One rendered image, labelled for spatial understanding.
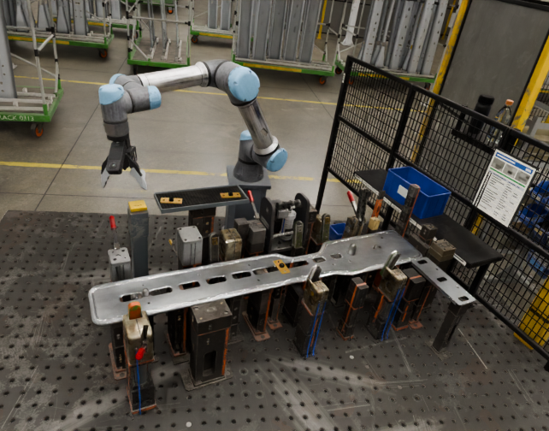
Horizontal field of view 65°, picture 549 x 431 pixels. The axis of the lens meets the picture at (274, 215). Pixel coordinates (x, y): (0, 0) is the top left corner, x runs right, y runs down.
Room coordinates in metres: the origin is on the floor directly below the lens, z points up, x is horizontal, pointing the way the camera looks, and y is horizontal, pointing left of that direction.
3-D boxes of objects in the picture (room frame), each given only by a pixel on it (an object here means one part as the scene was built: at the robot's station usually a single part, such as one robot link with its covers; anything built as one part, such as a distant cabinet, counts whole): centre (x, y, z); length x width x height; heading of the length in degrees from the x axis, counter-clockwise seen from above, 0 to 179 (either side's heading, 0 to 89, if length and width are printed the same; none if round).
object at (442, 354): (1.34, -0.79, 0.84); 0.11 x 0.06 x 0.29; 30
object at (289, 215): (1.59, -0.04, 0.94); 0.18 x 0.13 x 0.49; 120
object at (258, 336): (1.32, 0.01, 0.84); 0.17 x 0.06 x 0.29; 30
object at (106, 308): (1.34, -0.05, 1.00); 1.38 x 0.22 x 0.02; 120
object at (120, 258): (1.21, 0.54, 0.88); 0.11 x 0.10 x 0.36; 30
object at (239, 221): (1.50, 0.13, 0.90); 0.05 x 0.05 x 0.40; 30
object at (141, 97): (1.39, 0.50, 1.59); 0.11 x 0.11 x 0.08; 46
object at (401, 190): (2.04, -0.71, 1.10); 0.30 x 0.17 x 0.13; 32
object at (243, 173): (1.92, 0.16, 1.15); 0.15 x 0.15 x 0.10
